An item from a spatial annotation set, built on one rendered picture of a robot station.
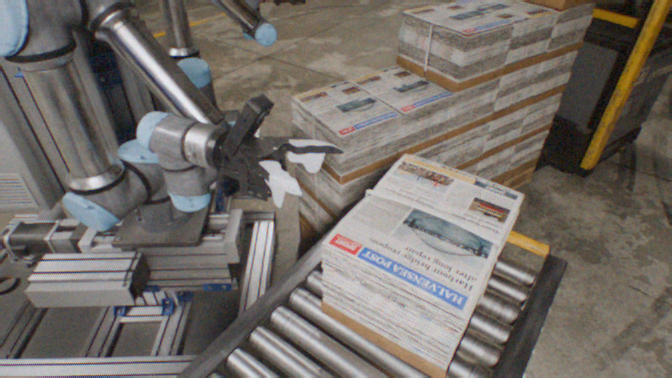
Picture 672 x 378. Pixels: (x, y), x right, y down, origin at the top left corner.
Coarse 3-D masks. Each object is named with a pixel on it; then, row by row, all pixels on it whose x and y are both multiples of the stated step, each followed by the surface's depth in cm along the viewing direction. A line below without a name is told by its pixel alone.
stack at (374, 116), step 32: (320, 96) 171; (352, 96) 172; (384, 96) 172; (416, 96) 171; (448, 96) 171; (480, 96) 184; (512, 96) 199; (320, 128) 159; (352, 128) 152; (384, 128) 159; (416, 128) 171; (448, 128) 183; (480, 128) 197; (512, 128) 216; (352, 160) 158; (448, 160) 197; (320, 192) 181; (352, 192) 168; (320, 224) 196
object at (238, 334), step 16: (336, 224) 117; (320, 240) 112; (304, 256) 107; (320, 256) 107; (288, 272) 103; (304, 272) 103; (272, 288) 100; (288, 288) 100; (304, 288) 104; (256, 304) 96; (272, 304) 96; (240, 320) 93; (256, 320) 93; (224, 336) 90; (240, 336) 90; (208, 352) 87; (224, 352) 87; (256, 352) 96; (192, 368) 84; (208, 368) 84; (224, 368) 87
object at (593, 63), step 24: (600, 24) 252; (600, 48) 239; (624, 48) 229; (576, 72) 255; (600, 72) 244; (648, 72) 239; (576, 96) 260; (600, 96) 249; (648, 96) 258; (576, 120) 266; (624, 120) 259; (624, 144) 278
